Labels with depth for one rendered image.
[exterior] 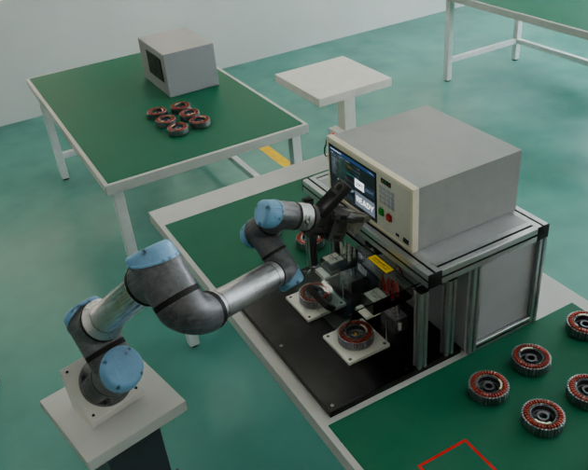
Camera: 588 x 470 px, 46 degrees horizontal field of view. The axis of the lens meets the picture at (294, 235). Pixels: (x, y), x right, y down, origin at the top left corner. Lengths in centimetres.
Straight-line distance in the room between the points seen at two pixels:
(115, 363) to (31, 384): 164
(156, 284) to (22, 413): 192
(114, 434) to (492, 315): 116
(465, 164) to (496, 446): 76
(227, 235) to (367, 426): 113
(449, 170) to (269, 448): 147
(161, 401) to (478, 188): 111
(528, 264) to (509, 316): 18
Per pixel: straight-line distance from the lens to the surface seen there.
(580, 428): 206
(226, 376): 326
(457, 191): 198
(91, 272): 414
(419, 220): 193
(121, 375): 192
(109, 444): 208
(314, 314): 229
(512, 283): 218
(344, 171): 214
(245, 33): 696
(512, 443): 198
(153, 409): 213
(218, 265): 263
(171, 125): 377
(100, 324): 186
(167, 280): 156
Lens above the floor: 224
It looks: 33 degrees down
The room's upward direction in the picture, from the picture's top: 5 degrees counter-clockwise
